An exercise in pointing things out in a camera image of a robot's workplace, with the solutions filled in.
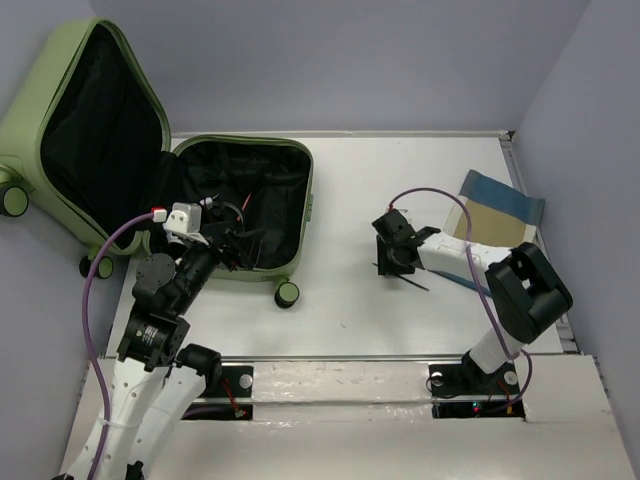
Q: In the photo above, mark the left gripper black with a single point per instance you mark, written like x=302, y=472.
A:
x=245, y=249

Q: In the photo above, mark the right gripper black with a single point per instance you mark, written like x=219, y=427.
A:
x=388, y=268

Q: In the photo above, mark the black chopstick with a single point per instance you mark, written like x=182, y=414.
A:
x=400, y=277

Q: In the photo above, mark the red chopstick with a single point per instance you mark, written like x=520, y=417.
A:
x=246, y=201

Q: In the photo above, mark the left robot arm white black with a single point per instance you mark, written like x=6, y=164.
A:
x=156, y=375

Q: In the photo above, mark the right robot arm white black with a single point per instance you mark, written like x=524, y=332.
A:
x=523, y=292

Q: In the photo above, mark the green open suitcase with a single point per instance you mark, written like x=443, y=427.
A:
x=87, y=140

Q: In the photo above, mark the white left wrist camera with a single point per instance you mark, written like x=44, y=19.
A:
x=184, y=219

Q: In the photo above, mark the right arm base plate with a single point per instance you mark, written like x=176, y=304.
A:
x=488, y=397

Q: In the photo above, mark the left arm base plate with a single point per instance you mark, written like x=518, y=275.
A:
x=228, y=400

